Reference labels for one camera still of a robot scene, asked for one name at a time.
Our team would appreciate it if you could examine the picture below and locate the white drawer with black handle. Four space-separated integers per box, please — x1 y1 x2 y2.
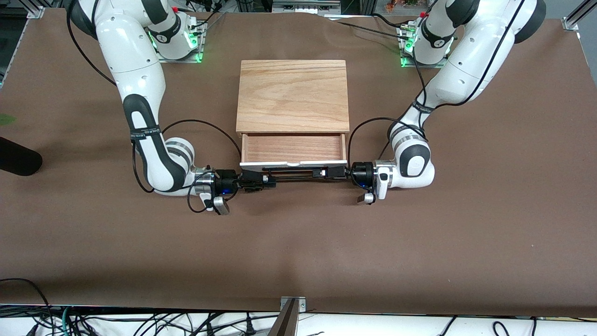
239 133 348 181

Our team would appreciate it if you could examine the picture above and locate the wooden drawer cabinet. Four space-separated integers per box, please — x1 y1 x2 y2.
236 59 350 137

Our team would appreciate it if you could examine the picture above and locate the grey rack equipment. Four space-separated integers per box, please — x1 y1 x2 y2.
272 0 342 14

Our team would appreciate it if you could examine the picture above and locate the black rounded foam object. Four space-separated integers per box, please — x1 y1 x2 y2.
0 137 43 176

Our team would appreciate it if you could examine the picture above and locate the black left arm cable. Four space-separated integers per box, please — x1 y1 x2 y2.
347 0 527 161

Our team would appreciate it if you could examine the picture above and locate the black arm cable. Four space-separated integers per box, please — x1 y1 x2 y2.
65 0 243 214
347 0 527 161

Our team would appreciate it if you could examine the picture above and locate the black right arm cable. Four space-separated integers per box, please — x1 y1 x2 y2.
65 0 243 214

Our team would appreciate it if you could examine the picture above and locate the black right arm strap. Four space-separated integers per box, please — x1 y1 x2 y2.
129 126 162 142

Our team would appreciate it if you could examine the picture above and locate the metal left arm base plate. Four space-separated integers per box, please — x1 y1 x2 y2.
399 23 451 69

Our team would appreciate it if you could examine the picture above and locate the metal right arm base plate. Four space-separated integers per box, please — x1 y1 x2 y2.
156 21 205 63

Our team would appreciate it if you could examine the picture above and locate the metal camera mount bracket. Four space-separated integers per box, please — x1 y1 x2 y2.
268 295 306 336

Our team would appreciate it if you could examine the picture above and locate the long black table cable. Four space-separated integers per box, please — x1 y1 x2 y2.
335 20 405 38

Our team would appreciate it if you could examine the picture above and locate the short black table cable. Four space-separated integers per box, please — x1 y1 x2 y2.
372 13 404 28

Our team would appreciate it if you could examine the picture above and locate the black tangled cable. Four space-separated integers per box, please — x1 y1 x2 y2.
133 312 280 336

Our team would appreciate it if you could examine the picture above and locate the black base cable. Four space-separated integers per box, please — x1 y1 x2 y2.
196 8 228 29

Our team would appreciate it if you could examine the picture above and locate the black looped cable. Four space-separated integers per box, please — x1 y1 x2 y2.
0 278 53 336

